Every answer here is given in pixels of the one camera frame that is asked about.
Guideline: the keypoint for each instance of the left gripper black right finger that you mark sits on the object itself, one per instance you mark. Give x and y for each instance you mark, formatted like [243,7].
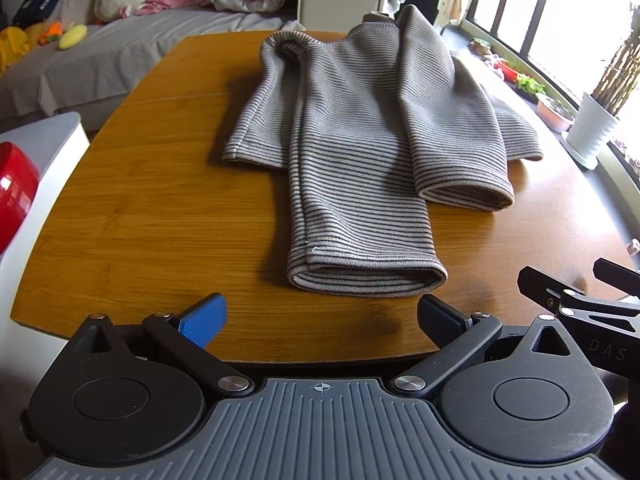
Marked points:
[462,342]

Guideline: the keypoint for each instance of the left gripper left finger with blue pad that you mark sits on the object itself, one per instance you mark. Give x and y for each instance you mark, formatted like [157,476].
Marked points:
[185,337]

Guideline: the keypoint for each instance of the striped grey knit sweater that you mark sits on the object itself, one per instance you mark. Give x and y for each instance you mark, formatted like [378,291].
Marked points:
[371,129]

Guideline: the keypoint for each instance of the white ribbed plant pot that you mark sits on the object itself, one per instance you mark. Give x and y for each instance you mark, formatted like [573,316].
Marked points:
[594,126]

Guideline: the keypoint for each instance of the pink flower pot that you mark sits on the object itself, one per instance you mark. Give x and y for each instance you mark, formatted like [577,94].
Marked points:
[553,114]

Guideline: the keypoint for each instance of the white side cabinet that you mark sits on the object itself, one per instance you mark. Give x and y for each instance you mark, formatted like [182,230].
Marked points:
[55,147]

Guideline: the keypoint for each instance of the red bowl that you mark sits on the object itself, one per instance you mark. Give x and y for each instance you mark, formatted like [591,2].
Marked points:
[18,188]

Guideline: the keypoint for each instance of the bamboo plant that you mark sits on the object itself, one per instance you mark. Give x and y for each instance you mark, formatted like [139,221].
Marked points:
[621,76]

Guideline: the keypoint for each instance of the grey covered sofa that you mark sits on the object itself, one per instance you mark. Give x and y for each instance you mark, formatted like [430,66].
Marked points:
[95,76]

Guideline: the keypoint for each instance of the yellow plush lemon toy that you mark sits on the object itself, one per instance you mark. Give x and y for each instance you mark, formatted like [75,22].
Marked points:
[72,37]

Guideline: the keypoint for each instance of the pink cloth on sofa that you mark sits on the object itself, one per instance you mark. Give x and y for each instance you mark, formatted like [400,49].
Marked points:
[150,7]

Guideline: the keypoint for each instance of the dark navy cap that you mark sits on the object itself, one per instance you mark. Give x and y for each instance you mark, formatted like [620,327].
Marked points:
[32,12]

